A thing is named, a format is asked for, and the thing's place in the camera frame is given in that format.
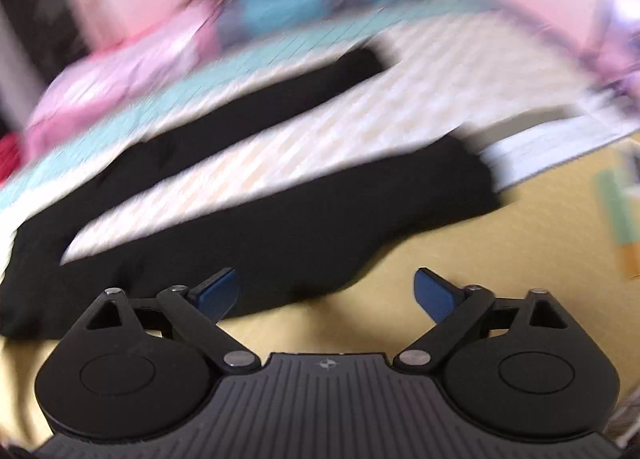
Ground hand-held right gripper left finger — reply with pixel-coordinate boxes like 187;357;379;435
85;267;262;374

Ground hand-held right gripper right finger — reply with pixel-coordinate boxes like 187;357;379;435
393;267;570;374

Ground black pants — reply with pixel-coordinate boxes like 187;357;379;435
0;45;502;339

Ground zigzag patterned bed blanket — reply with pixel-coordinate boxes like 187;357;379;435
0;0;640;270

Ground pink cloth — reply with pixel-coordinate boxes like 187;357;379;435
22;4;226;160

